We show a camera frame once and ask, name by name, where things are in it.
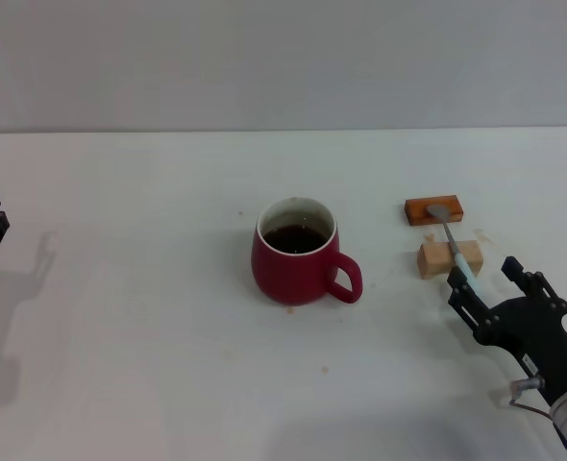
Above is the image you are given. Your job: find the blue handled metal spoon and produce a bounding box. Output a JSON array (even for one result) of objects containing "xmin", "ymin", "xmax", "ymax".
[{"xmin": 425, "ymin": 203, "xmax": 481, "ymax": 295}]

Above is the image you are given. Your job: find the light wooden bridge block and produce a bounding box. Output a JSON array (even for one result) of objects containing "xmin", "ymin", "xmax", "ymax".
[{"xmin": 416, "ymin": 239, "xmax": 484, "ymax": 280}]

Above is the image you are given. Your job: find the orange brown wooden block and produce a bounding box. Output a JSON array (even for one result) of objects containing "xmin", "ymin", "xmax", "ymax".
[{"xmin": 404, "ymin": 194, "xmax": 465, "ymax": 228}]

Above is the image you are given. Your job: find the red ceramic coffee cup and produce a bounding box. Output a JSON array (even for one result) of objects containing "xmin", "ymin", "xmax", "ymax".
[{"xmin": 250, "ymin": 195, "xmax": 364, "ymax": 307}]

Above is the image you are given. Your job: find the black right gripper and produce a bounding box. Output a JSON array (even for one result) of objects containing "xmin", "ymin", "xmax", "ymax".
[{"xmin": 446, "ymin": 255, "xmax": 567, "ymax": 405}]

